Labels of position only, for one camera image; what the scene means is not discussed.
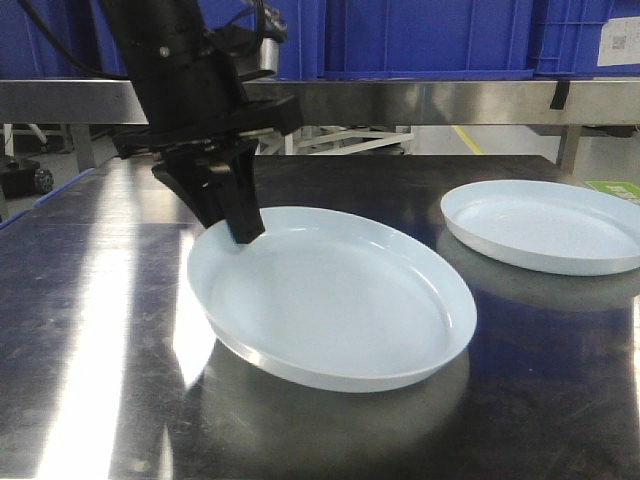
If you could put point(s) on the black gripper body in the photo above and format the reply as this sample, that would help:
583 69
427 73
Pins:
188 85

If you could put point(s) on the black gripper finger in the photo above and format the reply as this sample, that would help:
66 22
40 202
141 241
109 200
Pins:
229 192
188 182

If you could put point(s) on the light blue plate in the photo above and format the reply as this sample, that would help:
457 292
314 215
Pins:
545 226
332 300

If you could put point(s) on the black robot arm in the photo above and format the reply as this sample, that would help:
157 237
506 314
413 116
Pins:
163 14

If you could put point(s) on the blue plastic crate, right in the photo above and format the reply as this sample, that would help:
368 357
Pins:
448 39

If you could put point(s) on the blue plastic crate, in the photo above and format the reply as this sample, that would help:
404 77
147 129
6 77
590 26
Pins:
448 39
56 39

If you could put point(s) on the blue plastic crate, left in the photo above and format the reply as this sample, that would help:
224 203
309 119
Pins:
56 39

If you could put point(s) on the black tape strip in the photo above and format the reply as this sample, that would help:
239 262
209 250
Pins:
560 96

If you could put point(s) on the green floor sign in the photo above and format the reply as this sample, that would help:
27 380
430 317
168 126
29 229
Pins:
621 189

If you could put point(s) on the white metal frame background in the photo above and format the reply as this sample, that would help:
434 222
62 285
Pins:
335 140

